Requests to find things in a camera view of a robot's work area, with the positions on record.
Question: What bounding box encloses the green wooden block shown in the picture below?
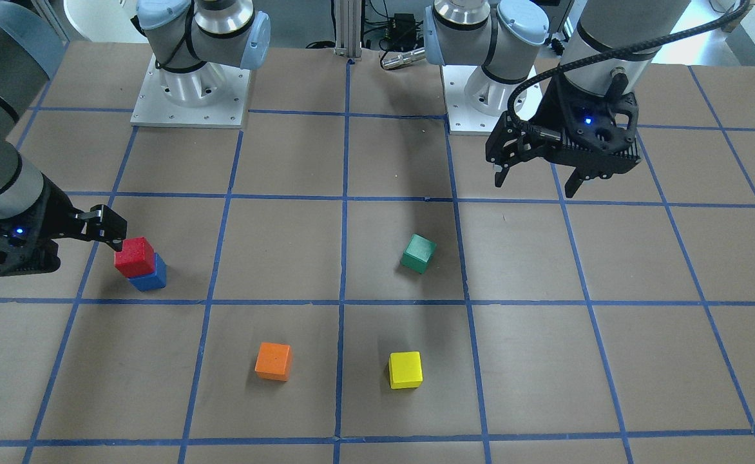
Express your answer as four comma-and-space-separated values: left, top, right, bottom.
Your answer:
400, 234, 437, 274

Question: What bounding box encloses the blue wooden block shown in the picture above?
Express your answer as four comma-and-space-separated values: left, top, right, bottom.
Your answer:
128, 252, 167, 293

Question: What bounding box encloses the red wooden block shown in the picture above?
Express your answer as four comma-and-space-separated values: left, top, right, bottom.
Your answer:
113, 236, 156, 278

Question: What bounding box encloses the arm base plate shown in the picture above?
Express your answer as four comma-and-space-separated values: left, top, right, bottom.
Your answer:
441, 65, 517, 136
130, 59, 254, 130

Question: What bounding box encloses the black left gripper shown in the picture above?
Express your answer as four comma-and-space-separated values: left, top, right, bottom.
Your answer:
486, 71, 642, 199

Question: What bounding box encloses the yellow wooden block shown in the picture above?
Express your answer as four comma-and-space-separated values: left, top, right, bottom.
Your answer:
388, 351, 423, 390

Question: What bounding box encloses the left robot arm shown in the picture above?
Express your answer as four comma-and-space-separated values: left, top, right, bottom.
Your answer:
422, 1, 689, 198

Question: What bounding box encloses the orange wooden block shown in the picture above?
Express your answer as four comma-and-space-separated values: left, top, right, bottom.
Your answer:
254, 342, 293, 382

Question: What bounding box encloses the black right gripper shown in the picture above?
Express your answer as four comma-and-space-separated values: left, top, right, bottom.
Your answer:
0, 177, 128, 276

